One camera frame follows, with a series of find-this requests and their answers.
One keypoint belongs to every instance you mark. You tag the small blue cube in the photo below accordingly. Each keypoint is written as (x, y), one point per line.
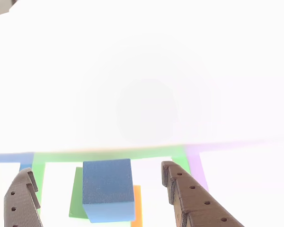
(106, 182)

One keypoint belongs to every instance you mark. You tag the orange block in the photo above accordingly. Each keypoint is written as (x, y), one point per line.
(137, 208)

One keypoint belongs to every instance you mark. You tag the green cube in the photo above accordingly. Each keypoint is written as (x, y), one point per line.
(77, 201)

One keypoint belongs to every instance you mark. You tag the purple square frame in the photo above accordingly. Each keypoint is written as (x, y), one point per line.
(195, 165)

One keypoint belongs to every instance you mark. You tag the blue square frame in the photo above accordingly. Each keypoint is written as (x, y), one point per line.
(11, 157)

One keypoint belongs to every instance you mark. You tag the green square frame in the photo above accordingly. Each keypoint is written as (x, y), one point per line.
(109, 153)

